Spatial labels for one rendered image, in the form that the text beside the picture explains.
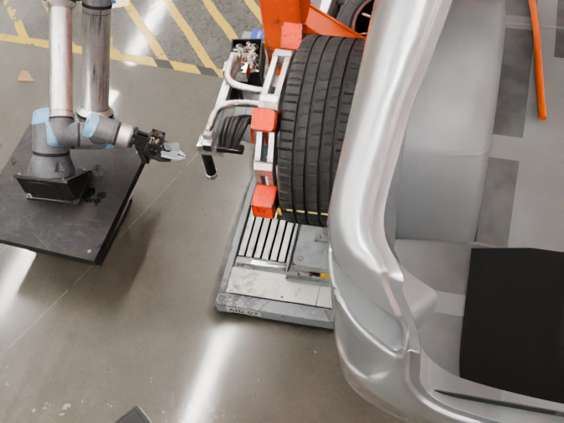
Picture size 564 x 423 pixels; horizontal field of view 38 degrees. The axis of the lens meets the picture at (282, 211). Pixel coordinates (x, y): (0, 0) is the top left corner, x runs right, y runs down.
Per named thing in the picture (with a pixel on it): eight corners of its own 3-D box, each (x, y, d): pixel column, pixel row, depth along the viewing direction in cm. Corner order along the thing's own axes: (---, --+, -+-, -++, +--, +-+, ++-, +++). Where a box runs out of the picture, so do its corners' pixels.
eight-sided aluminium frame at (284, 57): (283, 233, 294) (267, 141, 249) (265, 231, 296) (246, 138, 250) (312, 117, 322) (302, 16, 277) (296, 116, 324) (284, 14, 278)
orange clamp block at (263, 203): (280, 197, 274) (274, 219, 270) (258, 194, 276) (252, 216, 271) (278, 185, 269) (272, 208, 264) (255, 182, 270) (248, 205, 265)
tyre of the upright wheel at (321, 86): (381, 0, 277) (376, 141, 326) (314, -6, 282) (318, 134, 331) (347, 130, 235) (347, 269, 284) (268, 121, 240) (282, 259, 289)
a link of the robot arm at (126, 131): (113, 150, 298) (119, 129, 303) (126, 154, 299) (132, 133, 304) (117, 137, 290) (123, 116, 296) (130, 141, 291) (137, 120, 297)
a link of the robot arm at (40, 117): (32, 146, 343) (31, 104, 339) (74, 146, 348) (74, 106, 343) (31, 154, 329) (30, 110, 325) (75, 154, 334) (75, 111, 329)
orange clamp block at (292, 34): (300, 50, 276) (303, 23, 274) (279, 49, 277) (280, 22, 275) (305, 50, 283) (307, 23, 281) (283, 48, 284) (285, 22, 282)
